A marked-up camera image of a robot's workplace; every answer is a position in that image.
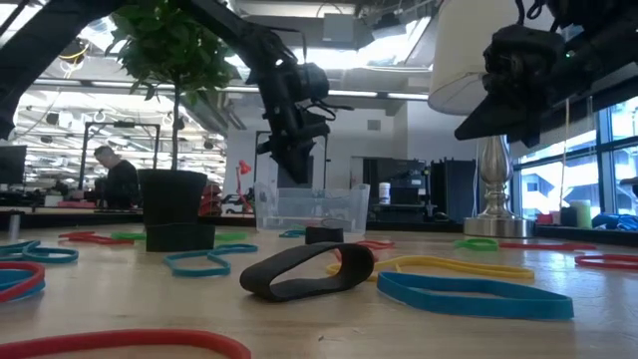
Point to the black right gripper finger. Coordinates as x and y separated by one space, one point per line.
503 122

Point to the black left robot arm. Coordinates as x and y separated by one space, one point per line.
239 30

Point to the white container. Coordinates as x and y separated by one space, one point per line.
384 194

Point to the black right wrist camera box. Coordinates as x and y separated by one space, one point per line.
523 60

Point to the thin teal rubber band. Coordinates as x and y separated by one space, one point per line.
291 234
199 273
75 255

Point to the person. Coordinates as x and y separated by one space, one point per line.
119 184

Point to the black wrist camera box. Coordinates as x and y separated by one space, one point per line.
319 130
523 60

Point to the clear plastic bin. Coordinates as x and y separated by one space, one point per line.
349 209

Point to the grey metal post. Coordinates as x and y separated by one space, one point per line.
14 227

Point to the grey wall vent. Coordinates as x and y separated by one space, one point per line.
374 125

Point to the yellow rubber band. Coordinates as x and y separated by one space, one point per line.
518 272

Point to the green rubber band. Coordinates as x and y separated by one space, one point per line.
230 237
461 244
128 236

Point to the blue rubber band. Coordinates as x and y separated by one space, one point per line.
12 277
565 308

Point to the black monitor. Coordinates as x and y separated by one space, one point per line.
12 164

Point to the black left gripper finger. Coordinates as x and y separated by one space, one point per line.
303 164
286 167

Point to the blue cloth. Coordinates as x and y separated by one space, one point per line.
615 223

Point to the white shade silver table lamp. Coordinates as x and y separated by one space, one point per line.
463 60

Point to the black equipment cabinet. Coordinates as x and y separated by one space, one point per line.
453 189
399 189

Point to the black aluminium frame rail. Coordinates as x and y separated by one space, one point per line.
60 220
414 227
588 235

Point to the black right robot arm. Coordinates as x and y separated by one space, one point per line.
618 30

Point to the black cup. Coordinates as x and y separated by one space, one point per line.
568 218

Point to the black frame stand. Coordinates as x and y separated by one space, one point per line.
124 124
255 159

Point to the green artificial plant black pot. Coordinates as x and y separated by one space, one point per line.
172 197

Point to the red desk lamp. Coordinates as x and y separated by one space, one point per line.
244 167

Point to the red box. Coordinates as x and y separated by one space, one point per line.
545 219

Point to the green roll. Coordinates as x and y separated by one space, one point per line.
581 214

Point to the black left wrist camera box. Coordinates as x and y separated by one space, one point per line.
319 130

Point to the thin red rubber band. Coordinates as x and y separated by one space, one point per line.
124 340
548 246
99 240
578 261
379 244

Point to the red crate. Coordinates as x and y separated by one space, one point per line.
212 199

